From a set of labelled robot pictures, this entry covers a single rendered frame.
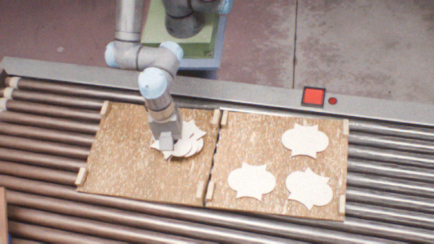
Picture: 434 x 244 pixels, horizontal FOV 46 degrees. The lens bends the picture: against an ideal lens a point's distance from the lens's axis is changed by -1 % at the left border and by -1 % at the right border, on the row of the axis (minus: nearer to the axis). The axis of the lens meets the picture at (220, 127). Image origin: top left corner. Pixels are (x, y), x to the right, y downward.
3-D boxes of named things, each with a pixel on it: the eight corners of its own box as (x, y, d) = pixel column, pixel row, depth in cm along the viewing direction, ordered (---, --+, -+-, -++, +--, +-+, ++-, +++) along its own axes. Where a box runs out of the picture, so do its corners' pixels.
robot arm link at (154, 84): (169, 66, 141) (159, 90, 136) (176, 90, 150) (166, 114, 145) (143, 61, 142) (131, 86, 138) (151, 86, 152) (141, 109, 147)
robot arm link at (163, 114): (170, 111, 146) (142, 112, 147) (174, 120, 150) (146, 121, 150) (172, 90, 150) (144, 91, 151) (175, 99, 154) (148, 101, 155)
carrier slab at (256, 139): (225, 113, 176) (224, 111, 175) (348, 123, 169) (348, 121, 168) (206, 207, 158) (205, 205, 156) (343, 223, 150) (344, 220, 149)
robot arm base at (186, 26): (166, 11, 201) (161, -9, 193) (205, 7, 199) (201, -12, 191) (164, 40, 193) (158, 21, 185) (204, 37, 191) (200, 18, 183)
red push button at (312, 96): (305, 90, 179) (305, 88, 178) (323, 92, 177) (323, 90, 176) (303, 104, 176) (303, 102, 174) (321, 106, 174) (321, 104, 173)
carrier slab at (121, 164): (108, 104, 184) (107, 101, 182) (221, 113, 176) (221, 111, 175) (77, 192, 165) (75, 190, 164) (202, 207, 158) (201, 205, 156)
